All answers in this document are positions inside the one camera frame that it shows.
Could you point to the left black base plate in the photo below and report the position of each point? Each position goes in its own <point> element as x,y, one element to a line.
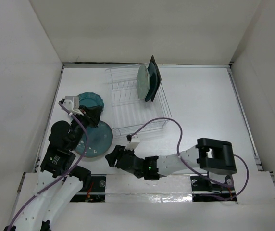
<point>98,183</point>

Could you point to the teal round speckled plate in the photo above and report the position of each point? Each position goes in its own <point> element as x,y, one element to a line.
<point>100,140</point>

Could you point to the black square plate yellow centre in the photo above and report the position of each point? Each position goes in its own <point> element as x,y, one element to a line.
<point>157,74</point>

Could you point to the light green flower plate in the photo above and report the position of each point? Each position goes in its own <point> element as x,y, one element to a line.
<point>143,82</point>

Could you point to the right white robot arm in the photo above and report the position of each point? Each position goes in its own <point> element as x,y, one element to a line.
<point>213,156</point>

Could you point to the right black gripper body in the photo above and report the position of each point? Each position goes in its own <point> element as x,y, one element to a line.
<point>131,152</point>

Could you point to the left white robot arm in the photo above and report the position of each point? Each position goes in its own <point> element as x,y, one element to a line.
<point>60,177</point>

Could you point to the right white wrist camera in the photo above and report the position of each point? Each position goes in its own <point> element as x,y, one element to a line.
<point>133,142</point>

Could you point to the metal rail bar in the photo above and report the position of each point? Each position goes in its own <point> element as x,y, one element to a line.
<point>156,192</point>

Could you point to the clear wire dish rack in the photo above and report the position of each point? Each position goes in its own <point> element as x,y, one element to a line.
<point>129,113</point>

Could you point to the dark teal square plate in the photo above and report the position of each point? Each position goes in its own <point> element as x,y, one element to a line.
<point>153,83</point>

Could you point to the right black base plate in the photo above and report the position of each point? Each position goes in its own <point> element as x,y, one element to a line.
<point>198,183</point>

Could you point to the teal scalloped glass plate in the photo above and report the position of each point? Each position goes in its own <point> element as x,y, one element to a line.
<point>90,99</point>

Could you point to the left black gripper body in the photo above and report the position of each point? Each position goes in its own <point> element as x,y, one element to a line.
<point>80,132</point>

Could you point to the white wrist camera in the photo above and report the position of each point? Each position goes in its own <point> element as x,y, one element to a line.
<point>70,104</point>
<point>133,142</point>

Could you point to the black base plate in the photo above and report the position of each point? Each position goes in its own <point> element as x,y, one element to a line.
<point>198,183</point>
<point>98,183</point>

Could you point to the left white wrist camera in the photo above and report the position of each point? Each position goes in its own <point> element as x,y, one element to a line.
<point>70,104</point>

